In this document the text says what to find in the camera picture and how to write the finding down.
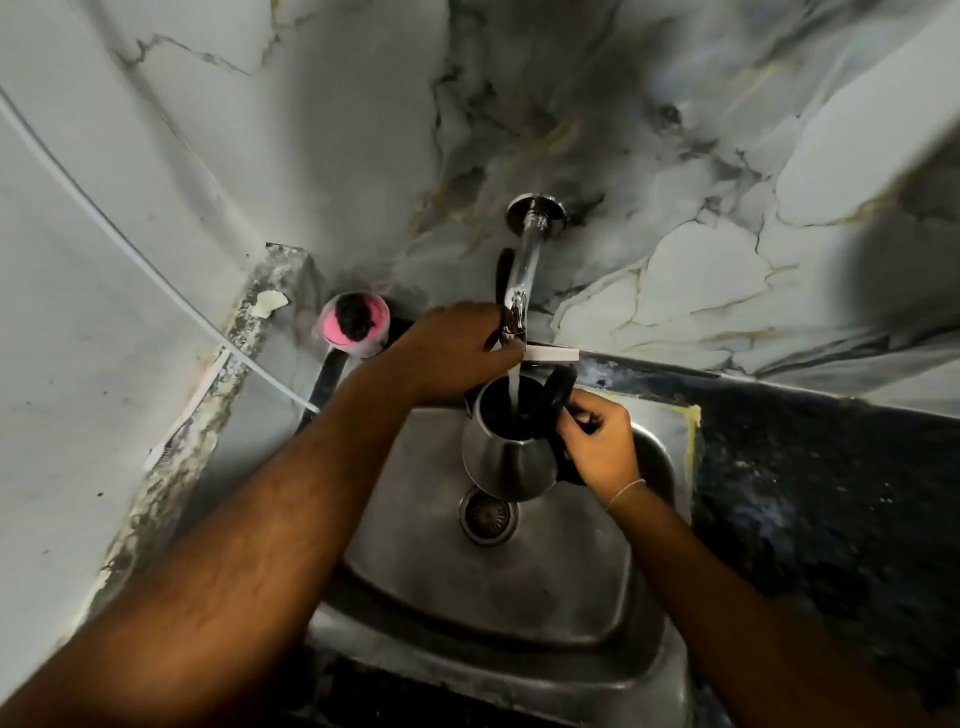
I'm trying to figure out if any person's left hand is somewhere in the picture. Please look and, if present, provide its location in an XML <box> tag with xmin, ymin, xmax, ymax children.
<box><xmin>388</xmin><ymin>302</ymin><xmax>527</xmax><ymax>408</ymax></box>

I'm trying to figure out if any person's right hand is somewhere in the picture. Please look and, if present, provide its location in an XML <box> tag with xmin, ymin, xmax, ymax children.
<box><xmin>555</xmin><ymin>389</ymin><xmax>644</xmax><ymax>508</ymax></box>

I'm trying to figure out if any stainless steel kettle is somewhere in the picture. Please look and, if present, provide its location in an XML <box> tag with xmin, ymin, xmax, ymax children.
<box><xmin>460</xmin><ymin>364</ymin><xmax>595</xmax><ymax>503</ymax></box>

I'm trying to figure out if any chrome wall tap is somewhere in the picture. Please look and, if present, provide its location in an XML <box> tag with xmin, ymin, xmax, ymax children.
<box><xmin>495</xmin><ymin>192</ymin><xmax>570</xmax><ymax>355</ymax></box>

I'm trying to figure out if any person's left forearm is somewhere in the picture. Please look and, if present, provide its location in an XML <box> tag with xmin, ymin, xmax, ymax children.
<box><xmin>0</xmin><ymin>373</ymin><xmax>423</xmax><ymax>728</ymax></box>

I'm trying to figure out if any person's right forearm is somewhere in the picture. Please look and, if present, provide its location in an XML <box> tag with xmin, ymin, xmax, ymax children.
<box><xmin>606</xmin><ymin>483</ymin><xmax>927</xmax><ymax>728</ymax></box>

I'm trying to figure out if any metal sink drain strainer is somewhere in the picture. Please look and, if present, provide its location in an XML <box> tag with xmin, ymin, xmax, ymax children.
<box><xmin>458</xmin><ymin>486</ymin><xmax>521</xmax><ymax>547</ymax></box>

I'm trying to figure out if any black scrubber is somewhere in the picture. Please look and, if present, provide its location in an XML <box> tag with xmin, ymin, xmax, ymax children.
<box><xmin>334</xmin><ymin>293</ymin><xmax>378</xmax><ymax>343</ymax></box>

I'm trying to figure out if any pink plastic cup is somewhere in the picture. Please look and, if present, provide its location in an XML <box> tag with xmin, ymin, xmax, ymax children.
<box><xmin>312</xmin><ymin>290</ymin><xmax>393</xmax><ymax>360</ymax></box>

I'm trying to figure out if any stainless steel sink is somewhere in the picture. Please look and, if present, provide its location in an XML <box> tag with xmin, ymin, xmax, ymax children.
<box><xmin>306</xmin><ymin>388</ymin><xmax>704</xmax><ymax>728</ymax></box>

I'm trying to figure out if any white toothbrush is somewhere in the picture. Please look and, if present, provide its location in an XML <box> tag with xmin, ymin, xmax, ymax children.
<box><xmin>143</xmin><ymin>348</ymin><xmax>231</xmax><ymax>473</ymax></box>

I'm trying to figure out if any thin wrist thread bracelet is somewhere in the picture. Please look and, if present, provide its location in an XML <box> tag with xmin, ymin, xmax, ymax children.
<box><xmin>605</xmin><ymin>477</ymin><xmax>648</xmax><ymax>516</ymax></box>

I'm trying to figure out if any black utensil handle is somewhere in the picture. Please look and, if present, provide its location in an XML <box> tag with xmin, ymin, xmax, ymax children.
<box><xmin>294</xmin><ymin>345</ymin><xmax>351</xmax><ymax>437</ymax></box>

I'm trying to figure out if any thin white cable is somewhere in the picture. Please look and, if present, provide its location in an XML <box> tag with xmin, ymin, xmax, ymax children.
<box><xmin>0</xmin><ymin>88</ymin><xmax>322</xmax><ymax>416</ymax></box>

